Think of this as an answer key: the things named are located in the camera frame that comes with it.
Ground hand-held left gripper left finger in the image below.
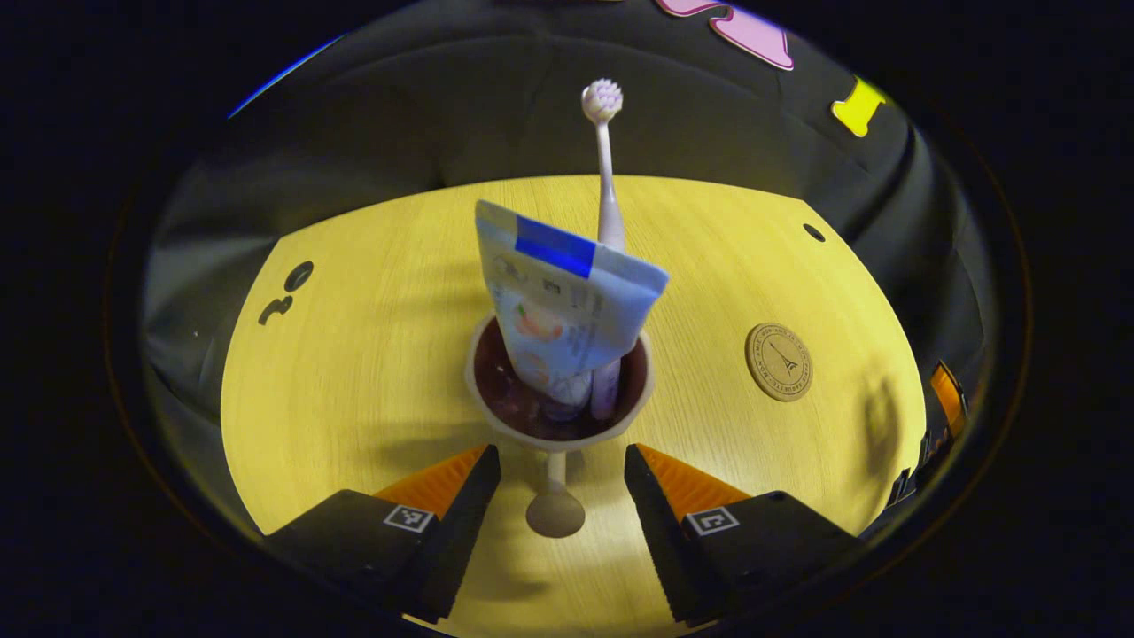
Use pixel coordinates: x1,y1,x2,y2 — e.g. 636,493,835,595
263,443,502,624

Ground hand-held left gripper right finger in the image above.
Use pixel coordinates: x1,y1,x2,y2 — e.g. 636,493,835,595
624,443,865,626

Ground beige cup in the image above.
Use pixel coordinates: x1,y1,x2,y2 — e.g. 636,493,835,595
464,310,656,540

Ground round brown coaster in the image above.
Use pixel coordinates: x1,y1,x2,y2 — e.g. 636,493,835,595
744,323,814,403

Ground white blue toothpaste tube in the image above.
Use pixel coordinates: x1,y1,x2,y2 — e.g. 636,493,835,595
474,199,671,422

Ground white toothbrush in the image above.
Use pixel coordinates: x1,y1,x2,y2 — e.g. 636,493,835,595
580,78,628,421

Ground wooden desktop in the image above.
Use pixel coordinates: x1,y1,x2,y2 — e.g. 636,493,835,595
220,175,928,638

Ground black backdrop cloth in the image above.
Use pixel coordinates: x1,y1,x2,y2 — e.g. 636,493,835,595
142,0,998,533

